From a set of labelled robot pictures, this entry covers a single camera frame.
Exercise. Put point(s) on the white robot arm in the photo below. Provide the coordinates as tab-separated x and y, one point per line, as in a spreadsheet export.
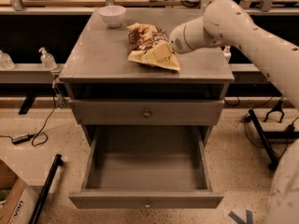
224	22

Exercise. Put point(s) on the clear glass jar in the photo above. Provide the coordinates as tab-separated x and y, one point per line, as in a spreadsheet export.
6	62

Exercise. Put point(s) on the white ceramic bowl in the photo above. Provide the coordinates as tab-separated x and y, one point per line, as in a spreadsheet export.
112	16

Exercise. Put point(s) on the open grey middle drawer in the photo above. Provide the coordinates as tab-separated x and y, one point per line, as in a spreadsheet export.
146	167

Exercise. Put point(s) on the black power adapter with cable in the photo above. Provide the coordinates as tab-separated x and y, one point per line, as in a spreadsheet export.
58	101

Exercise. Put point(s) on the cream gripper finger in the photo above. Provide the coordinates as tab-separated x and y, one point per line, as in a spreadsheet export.
161	53

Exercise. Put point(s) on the grey wooden drawer cabinet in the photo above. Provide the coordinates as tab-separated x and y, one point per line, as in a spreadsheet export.
98	67

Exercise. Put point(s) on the cardboard box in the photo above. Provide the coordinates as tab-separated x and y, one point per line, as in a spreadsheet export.
18	198

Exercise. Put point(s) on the brown chip bag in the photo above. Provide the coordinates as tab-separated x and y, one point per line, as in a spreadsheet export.
143	37

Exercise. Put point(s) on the clear pump bottle left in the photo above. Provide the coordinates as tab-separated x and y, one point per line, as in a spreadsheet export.
47	59

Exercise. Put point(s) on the black metal bar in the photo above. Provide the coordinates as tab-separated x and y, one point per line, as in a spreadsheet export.
46	188

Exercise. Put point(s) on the black stand leg with wheel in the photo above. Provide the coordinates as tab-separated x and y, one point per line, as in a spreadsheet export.
272	166

